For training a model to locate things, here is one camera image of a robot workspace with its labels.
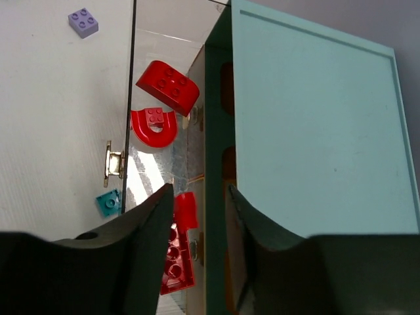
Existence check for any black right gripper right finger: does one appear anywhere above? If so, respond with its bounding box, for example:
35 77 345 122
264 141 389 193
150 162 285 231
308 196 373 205
225 185 419 314

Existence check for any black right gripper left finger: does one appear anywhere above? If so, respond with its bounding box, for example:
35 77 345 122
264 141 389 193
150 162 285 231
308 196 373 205
1 184 174 314

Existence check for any long red lego brick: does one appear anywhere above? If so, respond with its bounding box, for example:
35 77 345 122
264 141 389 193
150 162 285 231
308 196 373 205
160 222 195 295

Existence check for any small red wedge lego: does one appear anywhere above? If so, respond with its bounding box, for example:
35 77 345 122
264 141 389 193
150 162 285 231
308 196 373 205
174 192 199 233

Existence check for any small red slope lego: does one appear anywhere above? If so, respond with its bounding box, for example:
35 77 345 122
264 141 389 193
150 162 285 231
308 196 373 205
131 107 178 148

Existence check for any small teal lego cube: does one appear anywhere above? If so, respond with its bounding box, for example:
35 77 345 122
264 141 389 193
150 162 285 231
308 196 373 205
96 189 122 218

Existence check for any teal drawer cabinet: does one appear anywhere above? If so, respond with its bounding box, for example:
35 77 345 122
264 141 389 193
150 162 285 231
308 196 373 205
204 1 419 314

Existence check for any lilac lego brick rear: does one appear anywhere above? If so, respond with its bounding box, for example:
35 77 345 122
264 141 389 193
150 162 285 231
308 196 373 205
68 8 99 39

